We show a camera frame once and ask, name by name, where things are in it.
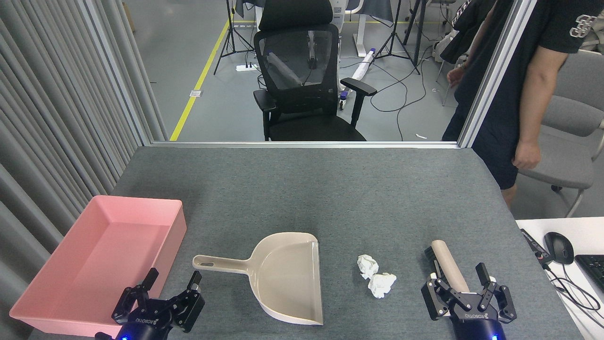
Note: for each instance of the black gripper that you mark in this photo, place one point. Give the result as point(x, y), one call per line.
point(476, 326)
point(146, 330)

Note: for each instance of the beige brush black bristles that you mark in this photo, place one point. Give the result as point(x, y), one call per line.
point(446, 259)

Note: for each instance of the large white paper ball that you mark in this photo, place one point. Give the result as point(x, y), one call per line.
point(382, 285)

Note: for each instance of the small white paper ball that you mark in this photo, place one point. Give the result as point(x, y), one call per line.
point(368, 267)

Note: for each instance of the black computer mouse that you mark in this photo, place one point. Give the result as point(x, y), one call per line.
point(559, 248)

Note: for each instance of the beige plastic dustpan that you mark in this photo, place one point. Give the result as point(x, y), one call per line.
point(288, 278)

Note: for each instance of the person's right forearm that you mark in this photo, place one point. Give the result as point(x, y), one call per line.
point(533, 118)

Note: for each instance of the pink plastic bin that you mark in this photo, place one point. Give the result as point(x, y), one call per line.
point(94, 274)

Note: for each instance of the person's right hand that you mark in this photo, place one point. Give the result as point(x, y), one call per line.
point(527, 156)

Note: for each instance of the person's left hand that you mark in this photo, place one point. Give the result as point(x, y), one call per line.
point(456, 76)

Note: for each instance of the flat black device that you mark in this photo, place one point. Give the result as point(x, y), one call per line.
point(535, 248)

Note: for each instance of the black keyboard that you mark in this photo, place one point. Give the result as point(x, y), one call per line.
point(593, 271)

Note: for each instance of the white side table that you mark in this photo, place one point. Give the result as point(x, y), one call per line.
point(590, 231)

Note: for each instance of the silver floor plate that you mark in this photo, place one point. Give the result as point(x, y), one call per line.
point(196, 93)

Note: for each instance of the grey padded chair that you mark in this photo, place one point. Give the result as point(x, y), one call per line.
point(575, 123)

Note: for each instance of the person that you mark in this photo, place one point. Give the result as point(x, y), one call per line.
point(516, 85)

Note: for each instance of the black mesh office chair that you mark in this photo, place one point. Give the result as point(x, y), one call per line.
point(302, 118)

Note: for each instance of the blue white caster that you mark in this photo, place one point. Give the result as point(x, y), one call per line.
point(344, 97)

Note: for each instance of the grey pleated curtain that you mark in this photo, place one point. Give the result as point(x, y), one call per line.
point(47, 94)

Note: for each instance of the white power strip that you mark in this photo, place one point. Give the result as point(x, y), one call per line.
point(246, 67)

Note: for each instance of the white plastic chair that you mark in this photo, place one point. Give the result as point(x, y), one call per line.
point(443, 47)

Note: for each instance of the black jacket white lettering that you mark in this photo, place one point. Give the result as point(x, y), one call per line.
point(465, 33)

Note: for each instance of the black tripod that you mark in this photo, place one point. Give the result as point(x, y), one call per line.
point(231, 23)
point(394, 23)

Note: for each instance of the white stand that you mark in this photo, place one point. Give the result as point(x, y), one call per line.
point(361, 33)

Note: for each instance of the dark grey hanging cloth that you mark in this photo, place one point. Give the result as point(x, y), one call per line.
point(377, 12)

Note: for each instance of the silver table edge rail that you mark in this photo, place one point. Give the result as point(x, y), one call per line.
point(306, 144)

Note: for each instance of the slanted silver post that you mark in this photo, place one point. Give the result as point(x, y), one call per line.
point(495, 71)

